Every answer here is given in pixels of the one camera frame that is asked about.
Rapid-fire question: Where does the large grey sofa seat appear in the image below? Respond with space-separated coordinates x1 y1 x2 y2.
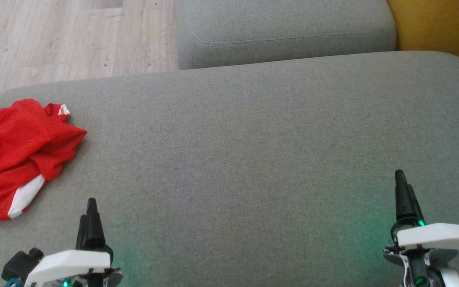
0 51 459 287

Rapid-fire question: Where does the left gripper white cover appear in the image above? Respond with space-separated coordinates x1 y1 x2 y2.
24 198 123 287

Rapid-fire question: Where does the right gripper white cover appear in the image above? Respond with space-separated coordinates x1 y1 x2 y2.
384 170 459 287

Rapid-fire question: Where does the small grey sofa cushion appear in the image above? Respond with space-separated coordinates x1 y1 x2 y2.
176 0 397 71

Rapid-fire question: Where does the yellow furniture panel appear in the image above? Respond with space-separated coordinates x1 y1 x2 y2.
386 0 459 77

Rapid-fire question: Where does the red shorts white stripe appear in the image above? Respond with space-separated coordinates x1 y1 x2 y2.
0 98 88 221

